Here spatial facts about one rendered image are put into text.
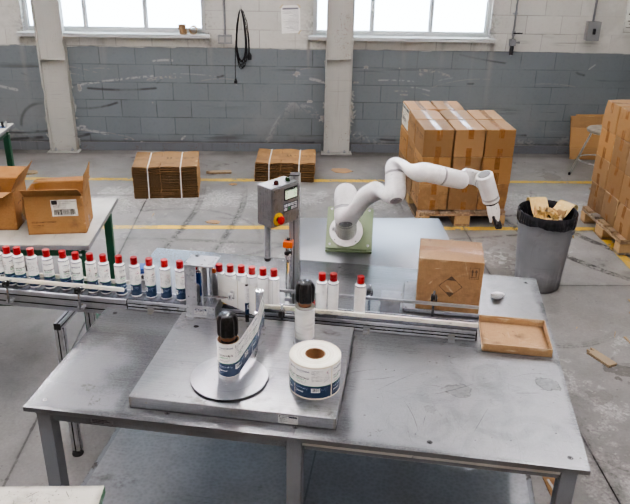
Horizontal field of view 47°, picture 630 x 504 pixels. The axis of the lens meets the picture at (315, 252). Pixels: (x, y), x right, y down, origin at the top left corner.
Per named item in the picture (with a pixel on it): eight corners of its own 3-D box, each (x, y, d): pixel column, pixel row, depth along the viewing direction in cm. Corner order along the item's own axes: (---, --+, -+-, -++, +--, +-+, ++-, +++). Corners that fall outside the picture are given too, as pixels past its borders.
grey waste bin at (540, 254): (517, 297, 543) (528, 220, 517) (501, 271, 582) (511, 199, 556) (573, 297, 545) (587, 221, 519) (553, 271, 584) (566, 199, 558)
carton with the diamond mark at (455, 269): (414, 308, 350) (419, 257, 338) (416, 285, 371) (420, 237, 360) (478, 314, 346) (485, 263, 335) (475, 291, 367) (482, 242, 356)
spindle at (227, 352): (215, 381, 285) (212, 318, 273) (221, 368, 293) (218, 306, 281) (237, 383, 283) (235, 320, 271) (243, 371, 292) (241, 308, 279)
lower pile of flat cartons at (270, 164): (253, 181, 767) (253, 162, 758) (258, 165, 816) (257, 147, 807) (314, 183, 767) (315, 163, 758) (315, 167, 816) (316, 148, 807)
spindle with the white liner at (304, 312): (292, 347, 311) (292, 285, 298) (295, 336, 319) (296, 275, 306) (313, 349, 310) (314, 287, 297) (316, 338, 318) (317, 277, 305)
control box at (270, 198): (257, 223, 330) (256, 183, 322) (284, 213, 341) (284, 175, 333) (272, 229, 324) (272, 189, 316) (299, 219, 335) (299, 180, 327)
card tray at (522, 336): (481, 351, 320) (482, 343, 318) (478, 321, 343) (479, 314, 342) (551, 357, 316) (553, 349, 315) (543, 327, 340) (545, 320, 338)
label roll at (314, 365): (317, 364, 299) (318, 334, 293) (350, 387, 285) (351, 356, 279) (279, 382, 287) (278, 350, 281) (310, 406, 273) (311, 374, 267)
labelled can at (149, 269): (144, 298, 347) (141, 260, 339) (148, 293, 352) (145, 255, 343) (155, 299, 347) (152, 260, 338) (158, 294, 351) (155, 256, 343)
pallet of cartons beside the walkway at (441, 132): (506, 226, 669) (519, 131, 632) (416, 226, 664) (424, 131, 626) (472, 182, 778) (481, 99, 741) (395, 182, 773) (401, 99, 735)
